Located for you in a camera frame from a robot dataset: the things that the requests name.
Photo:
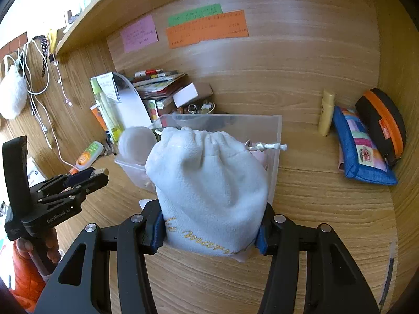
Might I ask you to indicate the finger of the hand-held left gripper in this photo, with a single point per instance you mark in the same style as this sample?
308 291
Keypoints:
49 183
88 184

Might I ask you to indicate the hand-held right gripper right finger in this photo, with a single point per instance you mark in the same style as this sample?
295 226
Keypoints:
262 239

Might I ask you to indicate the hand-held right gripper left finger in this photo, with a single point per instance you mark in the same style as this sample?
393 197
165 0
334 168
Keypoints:
156 234

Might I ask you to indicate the clear plastic box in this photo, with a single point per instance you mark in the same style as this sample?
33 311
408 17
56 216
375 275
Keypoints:
235 127

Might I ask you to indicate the wooden desktop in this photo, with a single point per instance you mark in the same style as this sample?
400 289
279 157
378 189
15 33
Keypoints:
311 209

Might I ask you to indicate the person's left hand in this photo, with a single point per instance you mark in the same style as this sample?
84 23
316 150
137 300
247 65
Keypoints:
52 245

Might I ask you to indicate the white packet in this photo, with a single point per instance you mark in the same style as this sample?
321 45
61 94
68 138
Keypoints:
34 171

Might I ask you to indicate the orange pen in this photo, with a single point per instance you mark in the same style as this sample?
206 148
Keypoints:
74 170

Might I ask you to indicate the white orange-label small bottle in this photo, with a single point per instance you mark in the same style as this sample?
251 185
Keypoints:
89 154

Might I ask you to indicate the white round puff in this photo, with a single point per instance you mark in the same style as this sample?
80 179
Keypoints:
136 144

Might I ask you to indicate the orange box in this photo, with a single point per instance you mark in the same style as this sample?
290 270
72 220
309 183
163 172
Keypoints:
98 117

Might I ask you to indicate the white curved paper sheet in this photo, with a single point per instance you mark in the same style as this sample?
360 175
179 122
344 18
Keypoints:
134 108

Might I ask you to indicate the white fluffy bag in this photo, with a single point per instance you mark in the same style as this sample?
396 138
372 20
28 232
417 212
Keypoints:
11 93

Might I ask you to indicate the fruit sticker sheet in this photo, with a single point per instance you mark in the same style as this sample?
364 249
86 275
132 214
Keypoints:
152 113

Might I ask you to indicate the handwritten white paper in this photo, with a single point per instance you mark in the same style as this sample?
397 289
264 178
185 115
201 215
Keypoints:
108 88

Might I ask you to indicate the pile of booklets and cards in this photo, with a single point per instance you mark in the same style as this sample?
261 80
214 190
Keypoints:
160 88

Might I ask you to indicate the red and white pen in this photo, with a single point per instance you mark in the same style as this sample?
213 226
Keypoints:
149 72

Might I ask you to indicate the small white box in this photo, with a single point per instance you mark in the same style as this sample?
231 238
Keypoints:
185 95

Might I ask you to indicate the pile of small trinkets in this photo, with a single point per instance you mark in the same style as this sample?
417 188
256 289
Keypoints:
196 108

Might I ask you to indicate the blue patchwork pouch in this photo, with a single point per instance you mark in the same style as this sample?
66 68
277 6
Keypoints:
363 147

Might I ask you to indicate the black dotted headband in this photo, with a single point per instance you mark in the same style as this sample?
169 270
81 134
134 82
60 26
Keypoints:
44 44

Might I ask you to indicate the yellow tube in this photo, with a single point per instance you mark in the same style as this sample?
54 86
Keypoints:
326 114

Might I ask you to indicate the pink paper note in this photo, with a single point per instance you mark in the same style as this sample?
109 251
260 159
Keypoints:
139 34

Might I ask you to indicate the black and orange case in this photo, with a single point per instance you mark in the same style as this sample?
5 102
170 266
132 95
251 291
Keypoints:
383 124

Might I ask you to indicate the orange paper note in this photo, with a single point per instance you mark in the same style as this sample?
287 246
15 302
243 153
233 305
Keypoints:
206 31

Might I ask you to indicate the green paper note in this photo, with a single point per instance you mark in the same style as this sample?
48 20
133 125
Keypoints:
194 13

